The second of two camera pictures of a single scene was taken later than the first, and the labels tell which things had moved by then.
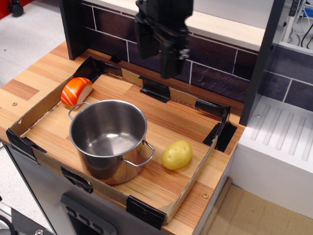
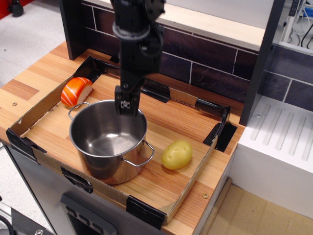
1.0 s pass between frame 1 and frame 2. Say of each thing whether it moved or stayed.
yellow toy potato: stayed
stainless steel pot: stayed
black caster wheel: stayed
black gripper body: moved
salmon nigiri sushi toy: stayed
